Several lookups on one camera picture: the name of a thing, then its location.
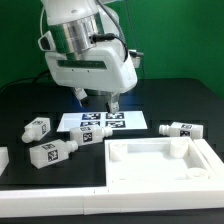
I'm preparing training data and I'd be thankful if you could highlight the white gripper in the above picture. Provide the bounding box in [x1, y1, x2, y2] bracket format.
[45, 45, 137, 114]

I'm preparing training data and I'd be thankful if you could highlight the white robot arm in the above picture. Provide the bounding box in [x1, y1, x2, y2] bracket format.
[38, 0, 137, 113]

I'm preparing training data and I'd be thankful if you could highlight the white marker sheet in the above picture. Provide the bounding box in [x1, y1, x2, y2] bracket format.
[57, 111, 147, 132]

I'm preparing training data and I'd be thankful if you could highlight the white left fence block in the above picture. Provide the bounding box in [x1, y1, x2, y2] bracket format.
[0, 147, 9, 176]

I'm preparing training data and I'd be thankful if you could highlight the white front fence bar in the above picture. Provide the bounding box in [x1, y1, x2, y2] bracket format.
[0, 188, 224, 218]

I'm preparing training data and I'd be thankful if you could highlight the white fence bar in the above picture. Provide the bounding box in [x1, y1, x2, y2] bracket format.
[0, 188, 224, 218]
[194, 139, 224, 182]

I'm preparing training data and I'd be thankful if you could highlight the white right fence bar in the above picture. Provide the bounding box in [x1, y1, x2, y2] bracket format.
[194, 139, 224, 182]

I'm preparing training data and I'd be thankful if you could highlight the black cable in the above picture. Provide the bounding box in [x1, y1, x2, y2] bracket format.
[0, 69, 52, 94]

